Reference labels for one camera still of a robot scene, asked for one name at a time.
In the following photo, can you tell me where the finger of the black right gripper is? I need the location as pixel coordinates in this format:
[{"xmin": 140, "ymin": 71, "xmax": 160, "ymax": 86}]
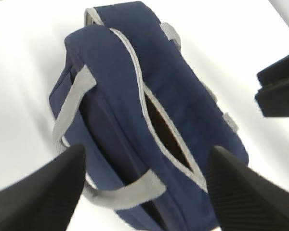
[
  {"xmin": 257, "ymin": 55, "xmax": 289, "ymax": 87},
  {"xmin": 254, "ymin": 74, "xmax": 289, "ymax": 118}
]

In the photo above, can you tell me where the navy blue lunch bag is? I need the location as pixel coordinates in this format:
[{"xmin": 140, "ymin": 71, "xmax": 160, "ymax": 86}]
[{"xmin": 49, "ymin": 1, "xmax": 249, "ymax": 231}]

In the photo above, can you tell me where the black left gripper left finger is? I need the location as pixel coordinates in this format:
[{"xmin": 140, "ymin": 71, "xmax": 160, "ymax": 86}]
[{"xmin": 0, "ymin": 145, "xmax": 85, "ymax": 231}]

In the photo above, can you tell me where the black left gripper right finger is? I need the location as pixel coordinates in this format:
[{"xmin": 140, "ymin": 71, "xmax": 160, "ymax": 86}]
[{"xmin": 206, "ymin": 146, "xmax": 289, "ymax": 231}]

